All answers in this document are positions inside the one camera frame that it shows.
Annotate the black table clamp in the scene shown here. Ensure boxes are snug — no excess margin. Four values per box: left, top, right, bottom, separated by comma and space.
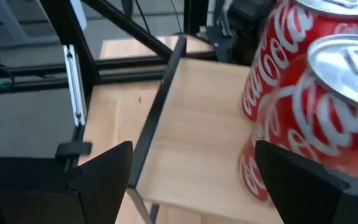
54, 141, 93, 158

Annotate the wooden tray with black ends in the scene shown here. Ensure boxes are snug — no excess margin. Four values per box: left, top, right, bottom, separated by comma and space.
126, 34, 287, 224

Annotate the red black Coca-Cola can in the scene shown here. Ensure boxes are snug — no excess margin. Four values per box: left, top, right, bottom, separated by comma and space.
241, 0, 358, 123
238, 33, 358, 202

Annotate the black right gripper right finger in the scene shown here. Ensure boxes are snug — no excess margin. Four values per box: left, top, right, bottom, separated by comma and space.
255, 139, 358, 224

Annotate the silver aluminium rail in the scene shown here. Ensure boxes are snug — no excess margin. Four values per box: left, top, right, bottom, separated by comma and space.
62, 44, 88, 128

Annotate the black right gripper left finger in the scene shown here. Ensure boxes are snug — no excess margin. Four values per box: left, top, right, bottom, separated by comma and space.
0, 141, 133, 224

